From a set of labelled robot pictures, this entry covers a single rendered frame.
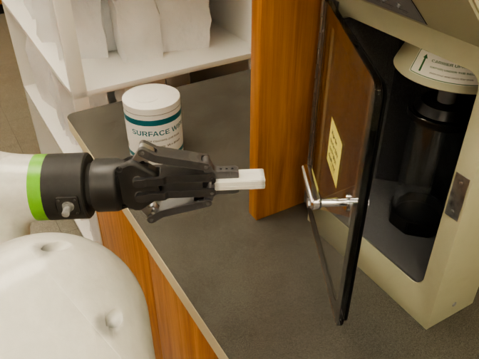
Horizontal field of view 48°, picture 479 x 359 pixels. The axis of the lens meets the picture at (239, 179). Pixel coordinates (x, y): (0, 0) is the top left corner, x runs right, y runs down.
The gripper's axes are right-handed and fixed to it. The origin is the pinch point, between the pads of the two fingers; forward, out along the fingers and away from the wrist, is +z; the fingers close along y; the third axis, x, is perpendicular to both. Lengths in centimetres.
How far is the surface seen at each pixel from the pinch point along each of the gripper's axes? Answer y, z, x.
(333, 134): 3.7, 14.0, 5.0
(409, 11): 22.7, 20.5, 1.2
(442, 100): 5.8, 31.6, 10.6
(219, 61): -28, -1, 108
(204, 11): -15, -5, 119
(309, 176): 0.7, 9.7, -0.8
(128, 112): -13, -22, 45
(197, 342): -44.3, -8.3, 7.0
